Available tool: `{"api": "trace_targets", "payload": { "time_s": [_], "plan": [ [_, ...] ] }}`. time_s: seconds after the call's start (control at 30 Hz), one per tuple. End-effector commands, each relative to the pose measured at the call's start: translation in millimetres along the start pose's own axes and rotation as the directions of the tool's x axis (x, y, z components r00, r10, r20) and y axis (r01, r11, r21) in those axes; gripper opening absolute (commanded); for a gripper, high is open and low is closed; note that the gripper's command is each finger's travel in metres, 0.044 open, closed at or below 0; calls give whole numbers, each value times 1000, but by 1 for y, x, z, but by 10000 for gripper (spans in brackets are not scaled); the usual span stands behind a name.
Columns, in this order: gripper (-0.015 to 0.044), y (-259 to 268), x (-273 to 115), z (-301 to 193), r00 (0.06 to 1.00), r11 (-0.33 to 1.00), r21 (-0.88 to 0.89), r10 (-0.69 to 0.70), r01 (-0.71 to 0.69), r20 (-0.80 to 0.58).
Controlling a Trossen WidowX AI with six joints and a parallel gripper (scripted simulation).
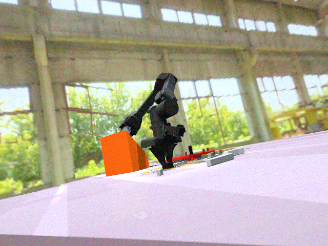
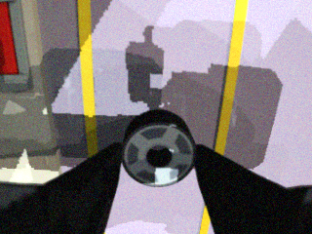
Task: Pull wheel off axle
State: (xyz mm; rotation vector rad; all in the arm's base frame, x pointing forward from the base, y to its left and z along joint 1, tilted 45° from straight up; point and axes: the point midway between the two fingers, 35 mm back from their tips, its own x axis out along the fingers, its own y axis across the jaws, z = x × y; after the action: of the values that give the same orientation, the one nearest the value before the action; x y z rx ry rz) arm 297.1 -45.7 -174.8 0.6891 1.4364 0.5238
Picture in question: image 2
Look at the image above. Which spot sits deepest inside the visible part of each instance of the yellow rectangular outline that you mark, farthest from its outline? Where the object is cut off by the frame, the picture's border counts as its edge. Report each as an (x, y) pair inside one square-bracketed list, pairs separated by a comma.
[(86, 55)]

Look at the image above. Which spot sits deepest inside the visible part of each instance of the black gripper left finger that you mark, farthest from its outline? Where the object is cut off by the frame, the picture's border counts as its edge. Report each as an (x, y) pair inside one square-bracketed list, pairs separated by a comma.
[(77, 202)]

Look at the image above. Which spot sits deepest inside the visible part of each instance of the black tyre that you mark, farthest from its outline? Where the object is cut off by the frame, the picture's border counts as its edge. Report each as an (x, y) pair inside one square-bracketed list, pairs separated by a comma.
[(158, 168)]

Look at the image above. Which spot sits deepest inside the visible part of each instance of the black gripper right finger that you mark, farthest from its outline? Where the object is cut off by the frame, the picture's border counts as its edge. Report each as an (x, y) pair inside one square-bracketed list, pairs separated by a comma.
[(238, 201)]

